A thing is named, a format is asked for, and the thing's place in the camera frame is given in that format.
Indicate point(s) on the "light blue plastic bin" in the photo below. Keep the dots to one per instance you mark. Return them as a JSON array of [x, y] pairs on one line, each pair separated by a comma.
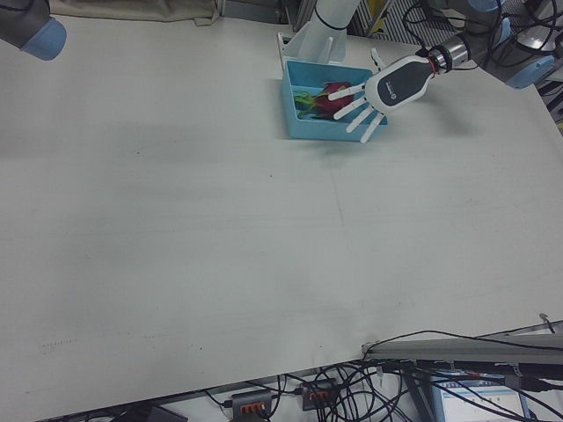
[[316, 129]]

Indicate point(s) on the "computer screen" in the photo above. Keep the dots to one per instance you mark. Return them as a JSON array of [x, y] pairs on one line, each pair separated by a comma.
[[475, 402]]

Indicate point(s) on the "grey USB hub orange ports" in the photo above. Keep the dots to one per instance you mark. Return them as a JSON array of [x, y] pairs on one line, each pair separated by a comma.
[[250, 402], [321, 393]]

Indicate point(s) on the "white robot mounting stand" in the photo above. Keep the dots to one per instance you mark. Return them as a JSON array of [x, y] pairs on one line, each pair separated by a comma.
[[325, 17]]

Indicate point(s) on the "pink dragon fruit green scales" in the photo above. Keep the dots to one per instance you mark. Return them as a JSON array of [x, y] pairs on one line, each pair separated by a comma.
[[323, 103]]

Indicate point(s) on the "grey metal beam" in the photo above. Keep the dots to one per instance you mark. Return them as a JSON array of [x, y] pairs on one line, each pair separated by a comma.
[[440, 349]]

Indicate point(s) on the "beige cloth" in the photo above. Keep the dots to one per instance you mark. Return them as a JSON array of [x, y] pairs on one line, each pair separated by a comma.
[[132, 9]]

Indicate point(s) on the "white grey robot hand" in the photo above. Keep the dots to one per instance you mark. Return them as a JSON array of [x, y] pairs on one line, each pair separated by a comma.
[[400, 83]]

